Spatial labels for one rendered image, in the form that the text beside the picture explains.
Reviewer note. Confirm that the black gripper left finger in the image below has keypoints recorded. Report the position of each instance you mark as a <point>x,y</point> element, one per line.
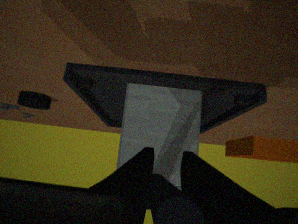
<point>120,198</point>

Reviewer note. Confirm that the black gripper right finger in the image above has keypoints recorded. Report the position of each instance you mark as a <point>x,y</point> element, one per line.
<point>224,202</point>

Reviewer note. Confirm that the orange rectangular tray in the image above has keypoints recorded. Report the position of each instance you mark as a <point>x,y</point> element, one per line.
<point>263,148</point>

